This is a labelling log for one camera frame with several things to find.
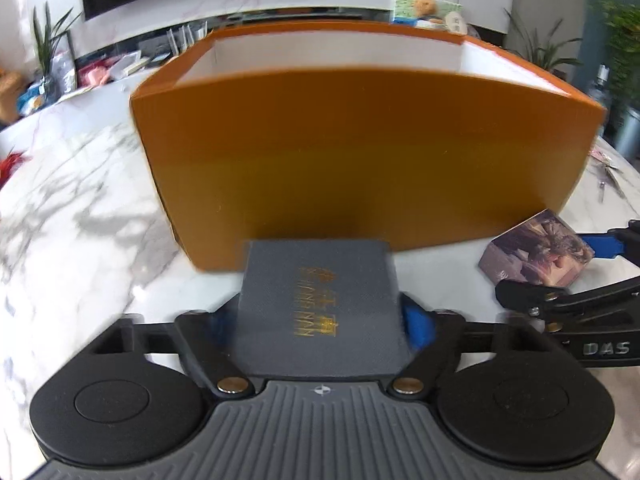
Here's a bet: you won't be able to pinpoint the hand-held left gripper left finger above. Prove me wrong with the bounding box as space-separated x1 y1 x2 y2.
92 305 253 397

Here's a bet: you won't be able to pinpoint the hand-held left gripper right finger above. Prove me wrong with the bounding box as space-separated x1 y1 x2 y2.
387 300 571 397

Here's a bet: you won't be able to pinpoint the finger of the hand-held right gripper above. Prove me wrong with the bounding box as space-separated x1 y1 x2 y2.
580 220 640 259
495 275 640 321

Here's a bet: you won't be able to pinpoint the printed picture box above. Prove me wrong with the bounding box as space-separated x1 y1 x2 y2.
479 208 596 288

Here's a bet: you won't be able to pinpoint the dark grey gift box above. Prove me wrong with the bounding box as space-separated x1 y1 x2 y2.
235 240 416 376

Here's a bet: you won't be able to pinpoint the orange cardboard box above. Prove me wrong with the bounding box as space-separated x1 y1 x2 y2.
130 20 608 271

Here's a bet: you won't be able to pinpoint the small metal scissors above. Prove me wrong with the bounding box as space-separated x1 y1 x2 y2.
597 167 626 202

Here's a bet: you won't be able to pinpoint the pink packet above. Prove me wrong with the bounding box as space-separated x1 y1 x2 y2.
590 147 621 171

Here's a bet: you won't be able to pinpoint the grey bin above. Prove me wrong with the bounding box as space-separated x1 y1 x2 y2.
617 109 640 162

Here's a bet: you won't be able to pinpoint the clear glass bottle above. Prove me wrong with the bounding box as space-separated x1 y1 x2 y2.
587 65 614 137

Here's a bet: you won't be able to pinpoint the leafy green plant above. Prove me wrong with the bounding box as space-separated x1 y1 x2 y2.
597 0 640 111

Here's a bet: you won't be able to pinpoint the tall potted green plant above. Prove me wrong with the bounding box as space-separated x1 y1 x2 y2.
505 7 581 78

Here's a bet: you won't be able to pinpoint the round paper fan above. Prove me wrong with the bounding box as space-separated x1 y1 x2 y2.
445 10 469 36

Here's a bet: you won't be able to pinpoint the red feathery toy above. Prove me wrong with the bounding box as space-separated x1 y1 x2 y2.
0 150 29 182

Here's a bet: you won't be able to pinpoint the pink cloth items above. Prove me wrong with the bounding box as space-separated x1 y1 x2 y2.
80 62 111 89

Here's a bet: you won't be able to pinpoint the white router with antennas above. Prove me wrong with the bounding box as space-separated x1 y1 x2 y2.
167 25 209 54

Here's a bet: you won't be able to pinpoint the blue snack bag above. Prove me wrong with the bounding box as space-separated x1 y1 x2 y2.
17 82 48 114

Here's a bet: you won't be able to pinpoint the golden round vase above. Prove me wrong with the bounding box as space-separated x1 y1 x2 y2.
0 70 26 126

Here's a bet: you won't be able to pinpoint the green plant in glass vase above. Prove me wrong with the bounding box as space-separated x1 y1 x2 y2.
30 2 83 97

